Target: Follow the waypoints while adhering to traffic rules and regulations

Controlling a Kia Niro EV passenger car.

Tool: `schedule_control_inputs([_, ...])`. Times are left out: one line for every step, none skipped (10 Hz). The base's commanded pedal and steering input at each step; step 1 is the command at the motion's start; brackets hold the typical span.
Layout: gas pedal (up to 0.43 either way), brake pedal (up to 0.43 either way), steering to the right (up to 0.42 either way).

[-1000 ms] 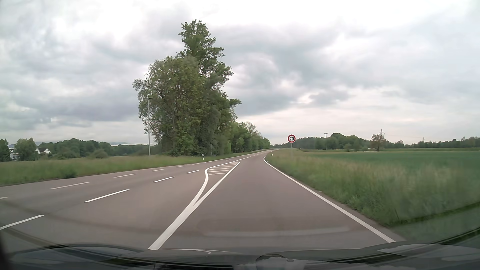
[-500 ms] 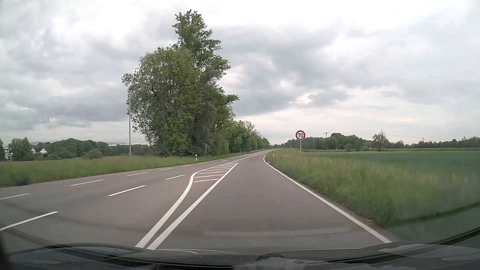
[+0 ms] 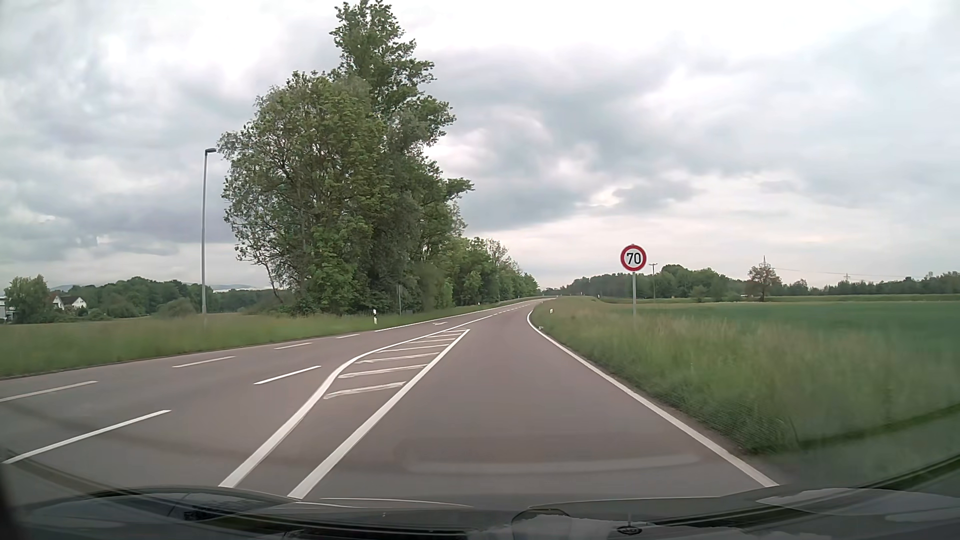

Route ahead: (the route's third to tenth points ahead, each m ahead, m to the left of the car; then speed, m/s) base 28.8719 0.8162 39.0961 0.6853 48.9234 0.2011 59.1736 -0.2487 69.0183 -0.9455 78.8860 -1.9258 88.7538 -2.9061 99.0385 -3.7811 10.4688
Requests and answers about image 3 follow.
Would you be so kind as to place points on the grey asphalt road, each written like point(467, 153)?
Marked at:
point(480, 405)

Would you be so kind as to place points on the round speed limit sign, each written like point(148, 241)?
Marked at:
point(633, 259)

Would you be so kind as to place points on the tall green tree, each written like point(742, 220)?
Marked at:
point(337, 195)

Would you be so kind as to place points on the pole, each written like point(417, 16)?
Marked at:
point(653, 279)

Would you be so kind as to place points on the road markings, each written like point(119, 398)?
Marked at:
point(352, 439)

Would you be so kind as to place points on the car's own bonnet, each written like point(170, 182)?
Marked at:
point(480, 521)

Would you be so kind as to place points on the distant row of trees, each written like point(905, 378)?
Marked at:
point(750, 285)

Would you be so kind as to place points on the bare-topped tree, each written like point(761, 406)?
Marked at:
point(763, 280)

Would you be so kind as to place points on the distant wood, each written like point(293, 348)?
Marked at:
point(150, 296)

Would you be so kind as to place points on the green field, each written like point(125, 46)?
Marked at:
point(840, 319)

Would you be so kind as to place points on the white house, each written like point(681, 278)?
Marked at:
point(75, 302)

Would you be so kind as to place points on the round green tree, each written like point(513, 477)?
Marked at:
point(28, 298)

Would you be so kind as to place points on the building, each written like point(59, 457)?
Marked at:
point(4, 308)

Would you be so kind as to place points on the grey lamp post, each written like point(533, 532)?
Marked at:
point(203, 232)

